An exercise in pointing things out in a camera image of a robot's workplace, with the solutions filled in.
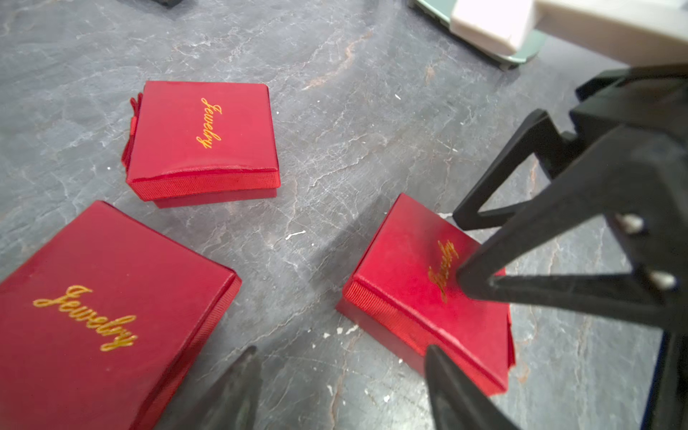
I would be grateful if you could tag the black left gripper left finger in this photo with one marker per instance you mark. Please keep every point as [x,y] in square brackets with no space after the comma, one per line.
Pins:
[231,402]

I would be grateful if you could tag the mint green toaster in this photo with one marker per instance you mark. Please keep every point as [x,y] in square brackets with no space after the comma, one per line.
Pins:
[503,30]

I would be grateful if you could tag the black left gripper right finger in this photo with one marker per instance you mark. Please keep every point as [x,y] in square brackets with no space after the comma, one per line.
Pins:
[456,402]

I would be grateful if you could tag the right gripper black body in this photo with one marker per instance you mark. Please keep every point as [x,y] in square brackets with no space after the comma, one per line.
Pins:
[652,98]

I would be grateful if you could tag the red jewelry box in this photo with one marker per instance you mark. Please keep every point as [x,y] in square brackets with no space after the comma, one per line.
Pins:
[194,143]
[100,327]

